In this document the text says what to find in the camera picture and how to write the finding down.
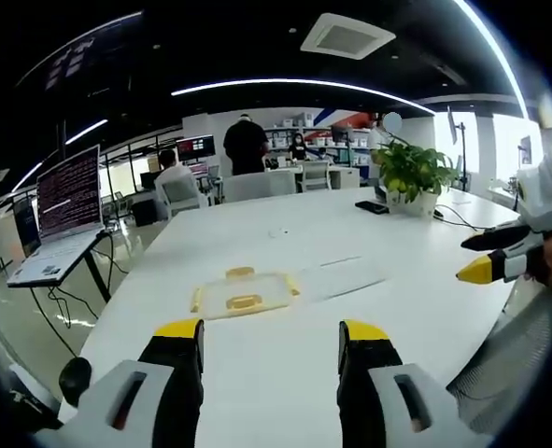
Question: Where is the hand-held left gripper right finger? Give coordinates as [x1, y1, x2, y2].
[336, 319, 491, 448]

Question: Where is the white plant pot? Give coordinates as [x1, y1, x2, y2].
[387, 189, 439, 217]

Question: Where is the shelf of white boxes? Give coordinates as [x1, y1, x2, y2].
[261, 119, 373, 165]

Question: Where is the black laptop stand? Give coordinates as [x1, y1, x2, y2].
[28, 231, 114, 305]

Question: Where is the white office chair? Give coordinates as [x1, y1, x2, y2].
[300, 161, 332, 193]
[155, 175, 207, 219]
[220, 169, 298, 203]

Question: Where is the dark small screen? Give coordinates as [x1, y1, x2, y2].
[13, 200, 43, 259]

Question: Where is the green potted plant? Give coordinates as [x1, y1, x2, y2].
[375, 138, 460, 204]

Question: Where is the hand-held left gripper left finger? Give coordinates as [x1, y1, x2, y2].
[35, 318, 205, 448]

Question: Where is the clear lid with yellow clips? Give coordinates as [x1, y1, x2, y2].
[190, 266, 301, 321]

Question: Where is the white ceiling air vent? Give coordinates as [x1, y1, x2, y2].
[299, 12, 397, 62]

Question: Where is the silver open laptop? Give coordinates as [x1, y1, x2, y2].
[7, 144, 106, 287]

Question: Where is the curved ceiling light strip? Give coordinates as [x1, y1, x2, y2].
[170, 77, 438, 116]

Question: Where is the black table cable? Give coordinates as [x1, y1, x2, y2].
[432, 203, 488, 233]

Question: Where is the black phone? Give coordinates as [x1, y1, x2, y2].
[354, 200, 391, 216]

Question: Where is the red lit monitor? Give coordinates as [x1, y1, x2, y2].
[177, 134, 217, 163]

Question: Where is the grey mesh office chair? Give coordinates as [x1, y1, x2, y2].
[446, 287, 552, 436]

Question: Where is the black floor box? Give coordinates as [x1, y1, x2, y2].
[131, 197, 158, 228]

